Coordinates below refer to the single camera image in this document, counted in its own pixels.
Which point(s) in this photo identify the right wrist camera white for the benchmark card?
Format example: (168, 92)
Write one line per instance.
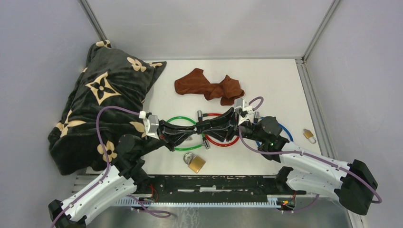
(244, 108)

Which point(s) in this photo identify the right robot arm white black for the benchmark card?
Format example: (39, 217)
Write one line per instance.
(352, 184)

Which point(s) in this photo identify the green cable lock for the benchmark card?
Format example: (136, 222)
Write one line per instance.
(189, 148)

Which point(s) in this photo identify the brown cloth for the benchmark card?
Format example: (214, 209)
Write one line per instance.
(228, 90)

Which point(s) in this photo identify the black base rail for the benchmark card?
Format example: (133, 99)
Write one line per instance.
(213, 188)

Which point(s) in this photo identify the blue cable lock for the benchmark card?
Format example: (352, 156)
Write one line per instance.
(288, 133)

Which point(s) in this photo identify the small brass padlock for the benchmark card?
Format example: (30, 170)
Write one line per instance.
(309, 136)

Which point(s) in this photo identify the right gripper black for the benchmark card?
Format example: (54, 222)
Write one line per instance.
(227, 133)

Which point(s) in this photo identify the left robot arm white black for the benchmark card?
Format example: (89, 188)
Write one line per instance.
(119, 179)

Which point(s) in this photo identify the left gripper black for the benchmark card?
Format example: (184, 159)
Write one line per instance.
(169, 133)

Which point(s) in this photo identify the black padlock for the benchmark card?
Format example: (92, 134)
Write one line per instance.
(202, 128)

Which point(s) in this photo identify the red cable lock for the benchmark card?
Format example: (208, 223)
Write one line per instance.
(200, 116)

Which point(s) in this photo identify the black floral blanket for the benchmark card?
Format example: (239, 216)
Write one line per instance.
(103, 105)

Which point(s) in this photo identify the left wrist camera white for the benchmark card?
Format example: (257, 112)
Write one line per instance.
(151, 124)

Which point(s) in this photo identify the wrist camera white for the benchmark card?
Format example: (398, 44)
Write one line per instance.
(244, 108)
(151, 124)

